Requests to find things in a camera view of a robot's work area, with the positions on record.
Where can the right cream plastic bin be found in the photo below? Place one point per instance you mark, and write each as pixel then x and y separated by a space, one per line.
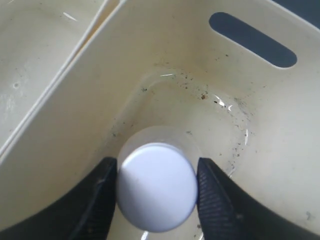
pixel 241 77

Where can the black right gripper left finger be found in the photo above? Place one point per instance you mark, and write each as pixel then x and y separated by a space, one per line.
pixel 84 213

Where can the middle cream plastic bin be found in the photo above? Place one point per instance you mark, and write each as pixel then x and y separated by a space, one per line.
pixel 37 39

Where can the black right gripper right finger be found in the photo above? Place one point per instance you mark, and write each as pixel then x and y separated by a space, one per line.
pixel 227 212

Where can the cream plastic bin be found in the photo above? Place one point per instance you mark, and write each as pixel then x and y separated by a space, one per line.
pixel 37 39
pixel 241 77

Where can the clear plastic bottle white cap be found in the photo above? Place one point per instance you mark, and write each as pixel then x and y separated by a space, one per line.
pixel 156 186

